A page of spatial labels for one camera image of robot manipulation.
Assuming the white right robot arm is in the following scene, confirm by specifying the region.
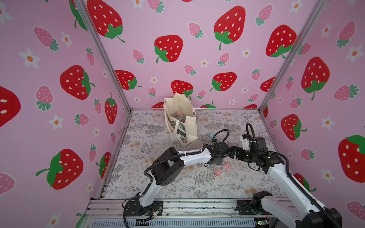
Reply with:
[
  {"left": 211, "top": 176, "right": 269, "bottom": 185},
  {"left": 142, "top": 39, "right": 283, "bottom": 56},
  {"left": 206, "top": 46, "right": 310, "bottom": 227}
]
[{"left": 227, "top": 137, "right": 342, "bottom": 228}]

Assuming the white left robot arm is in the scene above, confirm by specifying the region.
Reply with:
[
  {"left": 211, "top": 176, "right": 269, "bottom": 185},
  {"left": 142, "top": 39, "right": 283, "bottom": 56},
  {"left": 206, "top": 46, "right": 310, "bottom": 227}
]
[{"left": 138, "top": 142, "right": 229, "bottom": 208}]

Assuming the cream canvas tote bag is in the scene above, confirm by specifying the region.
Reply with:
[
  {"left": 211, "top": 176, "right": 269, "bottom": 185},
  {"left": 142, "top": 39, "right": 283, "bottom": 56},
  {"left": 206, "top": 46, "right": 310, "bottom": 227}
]
[{"left": 163, "top": 93, "right": 198, "bottom": 146}]

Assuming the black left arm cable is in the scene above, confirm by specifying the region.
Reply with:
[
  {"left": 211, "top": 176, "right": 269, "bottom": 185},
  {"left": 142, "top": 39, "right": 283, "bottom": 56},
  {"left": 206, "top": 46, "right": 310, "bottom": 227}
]
[{"left": 122, "top": 129, "right": 230, "bottom": 228}]

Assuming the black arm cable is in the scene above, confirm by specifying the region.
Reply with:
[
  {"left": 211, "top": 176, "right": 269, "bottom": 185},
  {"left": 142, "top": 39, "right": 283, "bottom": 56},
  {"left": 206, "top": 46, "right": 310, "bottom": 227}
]
[
  {"left": 246, "top": 122, "right": 340, "bottom": 228},
  {"left": 122, "top": 129, "right": 230, "bottom": 228}
]

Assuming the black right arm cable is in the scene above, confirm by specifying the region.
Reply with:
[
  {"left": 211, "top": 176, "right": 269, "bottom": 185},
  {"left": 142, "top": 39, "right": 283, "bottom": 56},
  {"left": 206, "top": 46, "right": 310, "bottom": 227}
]
[{"left": 246, "top": 122, "right": 340, "bottom": 228}]

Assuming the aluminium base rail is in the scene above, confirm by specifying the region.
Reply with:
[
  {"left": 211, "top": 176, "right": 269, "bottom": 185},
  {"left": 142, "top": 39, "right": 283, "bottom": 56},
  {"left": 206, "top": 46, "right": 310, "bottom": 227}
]
[{"left": 76, "top": 198, "right": 323, "bottom": 228}]

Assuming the silver corner frame post right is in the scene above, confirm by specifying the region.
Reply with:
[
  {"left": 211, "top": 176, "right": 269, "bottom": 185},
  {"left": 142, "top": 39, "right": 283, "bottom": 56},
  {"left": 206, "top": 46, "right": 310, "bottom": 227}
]
[{"left": 258, "top": 0, "right": 328, "bottom": 114}]

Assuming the silver corner frame post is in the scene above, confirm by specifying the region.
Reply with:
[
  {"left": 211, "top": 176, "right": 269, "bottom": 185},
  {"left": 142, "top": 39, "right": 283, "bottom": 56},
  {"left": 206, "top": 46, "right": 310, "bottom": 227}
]
[
  {"left": 74, "top": 0, "right": 132, "bottom": 113},
  {"left": 258, "top": 0, "right": 328, "bottom": 114}
]

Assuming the silver corner frame post left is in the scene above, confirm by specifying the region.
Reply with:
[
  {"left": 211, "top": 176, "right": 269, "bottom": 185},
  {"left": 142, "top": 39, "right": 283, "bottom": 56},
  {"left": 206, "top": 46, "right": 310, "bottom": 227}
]
[{"left": 74, "top": 0, "right": 132, "bottom": 113}]

